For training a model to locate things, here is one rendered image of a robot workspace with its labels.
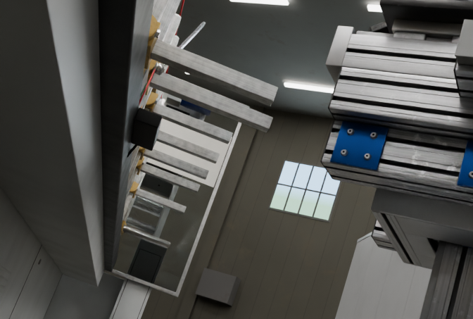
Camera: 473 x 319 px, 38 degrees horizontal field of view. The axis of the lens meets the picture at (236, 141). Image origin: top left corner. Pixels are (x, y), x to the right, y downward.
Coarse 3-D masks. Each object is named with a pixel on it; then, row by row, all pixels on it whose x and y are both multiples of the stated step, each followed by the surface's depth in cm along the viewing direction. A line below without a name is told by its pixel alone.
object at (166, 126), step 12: (168, 132) 408; (180, 132) 410; (192, 132) 411; (156, 144) 405; (204, 144) 410; (216, 144) 412; (228, 144) 413; (180, 156) 406; (192, 156) 407; (168, 168) 403; (204, 168) 407; (216, 168) 408; (204, 180) 405
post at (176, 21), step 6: (174, 18) 180; (180, 18) 180; (174, 24) 179; (168, 30) 179; (174, 30) 179; (168, 36) 178; (174, 36) 181; (168, 42) 178; (150, 90) 173; (144, 102) 172
